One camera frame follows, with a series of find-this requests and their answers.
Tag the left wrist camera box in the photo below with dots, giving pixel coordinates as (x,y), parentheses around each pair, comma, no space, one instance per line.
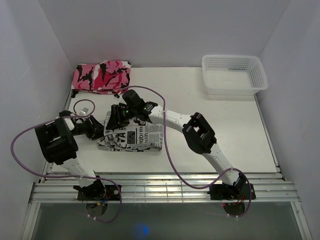
(84,112)

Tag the newspaper print trousers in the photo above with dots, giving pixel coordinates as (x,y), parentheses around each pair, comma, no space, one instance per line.
(137,136)

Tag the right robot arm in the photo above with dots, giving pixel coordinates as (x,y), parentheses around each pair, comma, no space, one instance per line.
(199,136)

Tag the white plastic basket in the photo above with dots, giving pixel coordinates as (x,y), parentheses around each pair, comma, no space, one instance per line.
(234,75)

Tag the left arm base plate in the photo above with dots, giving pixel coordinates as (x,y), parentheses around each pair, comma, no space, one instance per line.
(110,192)

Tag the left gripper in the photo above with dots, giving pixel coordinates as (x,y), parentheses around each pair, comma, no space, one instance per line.
(95,129)

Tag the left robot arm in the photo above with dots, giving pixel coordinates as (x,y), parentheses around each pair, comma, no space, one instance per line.
(58,145)

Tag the aluminium frame rail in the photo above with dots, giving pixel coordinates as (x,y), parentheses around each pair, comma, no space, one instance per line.
(163,188)

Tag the pink camouflage folded trousers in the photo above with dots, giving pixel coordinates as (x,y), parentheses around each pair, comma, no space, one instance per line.
(102,78)

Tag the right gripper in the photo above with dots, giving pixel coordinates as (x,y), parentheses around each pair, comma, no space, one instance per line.
(115,122)

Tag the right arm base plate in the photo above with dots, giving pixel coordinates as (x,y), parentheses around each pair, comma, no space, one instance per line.
(227,192)

